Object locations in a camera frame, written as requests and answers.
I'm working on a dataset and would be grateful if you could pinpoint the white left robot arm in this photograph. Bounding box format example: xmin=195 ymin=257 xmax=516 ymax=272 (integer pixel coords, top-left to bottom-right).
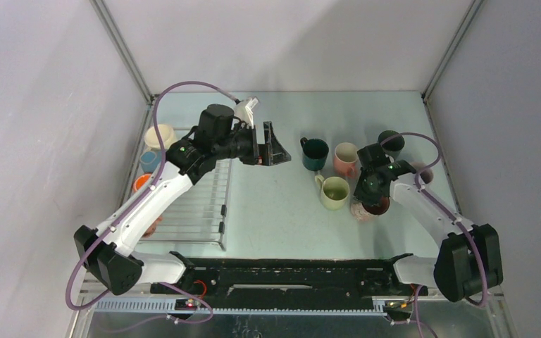
xmin=73 ymin=104 xmax=291 ymax=296

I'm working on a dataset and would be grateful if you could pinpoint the grey cable tray strip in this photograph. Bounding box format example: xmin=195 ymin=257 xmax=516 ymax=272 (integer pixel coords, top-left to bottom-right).
xmin=94 ymin=297 xmax=386 ymax=316

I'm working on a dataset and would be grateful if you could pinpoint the metal wire dish rack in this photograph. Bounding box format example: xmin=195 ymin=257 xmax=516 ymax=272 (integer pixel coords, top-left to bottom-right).
xmin=128 ymin=127 xmax=239 ymax=252

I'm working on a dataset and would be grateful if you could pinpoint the dark grey mug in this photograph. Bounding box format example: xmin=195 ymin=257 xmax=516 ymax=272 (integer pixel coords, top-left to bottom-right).
xmin=377 ymin=130 xmax=405 ymax=161

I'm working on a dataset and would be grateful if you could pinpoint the light green mug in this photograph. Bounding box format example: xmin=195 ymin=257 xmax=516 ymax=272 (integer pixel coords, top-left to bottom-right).
xmin=314 ymin=175 xmax=350 ymax=211

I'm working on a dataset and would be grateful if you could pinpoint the orange mug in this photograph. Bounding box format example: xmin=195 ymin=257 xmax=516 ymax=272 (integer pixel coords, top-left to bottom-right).
xmin=132 ymin=173 xmax=151 ymax=193

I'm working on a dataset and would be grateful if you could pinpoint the cream mug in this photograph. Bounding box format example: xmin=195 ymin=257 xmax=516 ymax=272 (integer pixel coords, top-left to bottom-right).
xmin=143 ymin=124 xmax=178 ymax=150

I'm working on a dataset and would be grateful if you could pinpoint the pink patterned mug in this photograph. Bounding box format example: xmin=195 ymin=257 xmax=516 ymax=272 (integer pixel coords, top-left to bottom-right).
xmin=349 ymin=197 xmax=390 ymax=223

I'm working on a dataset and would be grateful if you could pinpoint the salmon pink pitcher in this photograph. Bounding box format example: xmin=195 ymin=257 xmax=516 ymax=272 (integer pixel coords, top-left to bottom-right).
xmin=142 ymin=216 xmax=163 ymax=238

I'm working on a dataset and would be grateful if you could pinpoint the light blue mug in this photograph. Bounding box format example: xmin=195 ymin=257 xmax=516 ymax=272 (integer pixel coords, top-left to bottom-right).
xmin=139 ymin=149 xmax=163 ymax=174

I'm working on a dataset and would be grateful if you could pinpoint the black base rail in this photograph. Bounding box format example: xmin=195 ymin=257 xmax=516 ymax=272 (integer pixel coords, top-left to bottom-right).
xmin=175 ymin=258 xmax=415 ymax=309

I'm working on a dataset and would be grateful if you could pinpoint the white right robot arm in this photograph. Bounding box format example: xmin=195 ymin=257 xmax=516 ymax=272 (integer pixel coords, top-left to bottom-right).
xmin=354 ymin=143 xmax=504 ymax=302

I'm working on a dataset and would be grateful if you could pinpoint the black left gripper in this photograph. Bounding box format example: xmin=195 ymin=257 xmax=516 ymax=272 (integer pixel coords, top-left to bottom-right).
xmin=213 ymin=122 xmax=290 ymax=167

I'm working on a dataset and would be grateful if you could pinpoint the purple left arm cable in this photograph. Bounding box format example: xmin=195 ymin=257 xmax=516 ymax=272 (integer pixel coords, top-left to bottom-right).
xmin=65 ymin=81 xmax=241 ymax=334

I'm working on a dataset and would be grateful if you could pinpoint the lilac mug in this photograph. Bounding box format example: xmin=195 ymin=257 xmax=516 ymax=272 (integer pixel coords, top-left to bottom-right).
xmin=410 ymin=161 xmax=434 ymax=184

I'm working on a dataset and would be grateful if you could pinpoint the pink mug white inside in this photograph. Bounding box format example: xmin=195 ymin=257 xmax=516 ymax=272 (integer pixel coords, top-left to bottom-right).
xmin=332 ymin=142 xmax=359 ymax=178

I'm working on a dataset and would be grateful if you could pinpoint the dark teal mug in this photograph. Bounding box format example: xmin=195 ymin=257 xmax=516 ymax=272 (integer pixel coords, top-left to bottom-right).
xmin=299 ymin=137 xmax=330 ymax=171

